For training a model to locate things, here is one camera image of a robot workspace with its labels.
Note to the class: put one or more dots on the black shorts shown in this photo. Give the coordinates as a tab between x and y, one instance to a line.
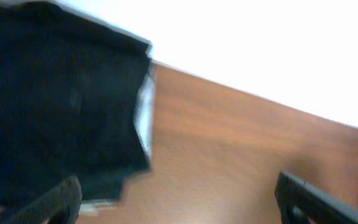
69	89

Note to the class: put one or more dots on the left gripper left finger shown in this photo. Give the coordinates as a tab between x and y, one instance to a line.
60	205

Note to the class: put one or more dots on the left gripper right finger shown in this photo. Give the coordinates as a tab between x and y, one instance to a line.
301	202

